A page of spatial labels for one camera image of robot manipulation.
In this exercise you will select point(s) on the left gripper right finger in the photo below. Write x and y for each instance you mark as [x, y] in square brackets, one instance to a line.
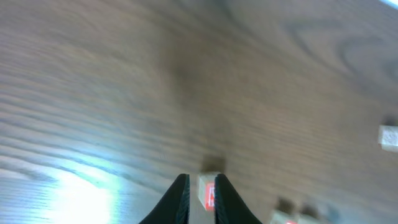
[229, 207]

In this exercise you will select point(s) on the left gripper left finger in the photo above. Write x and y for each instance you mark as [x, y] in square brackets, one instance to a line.
[174, 206]

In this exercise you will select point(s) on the red letter A block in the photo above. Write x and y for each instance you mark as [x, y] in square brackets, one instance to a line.
[280, 217]

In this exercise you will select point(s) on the red letter I block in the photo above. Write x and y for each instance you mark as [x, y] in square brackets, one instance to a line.
[307, 219]

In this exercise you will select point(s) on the red picture block far left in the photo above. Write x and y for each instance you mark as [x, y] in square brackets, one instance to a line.
[206, 189]

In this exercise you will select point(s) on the plain wooden block far right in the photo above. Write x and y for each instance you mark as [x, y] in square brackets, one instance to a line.
[388, 136]

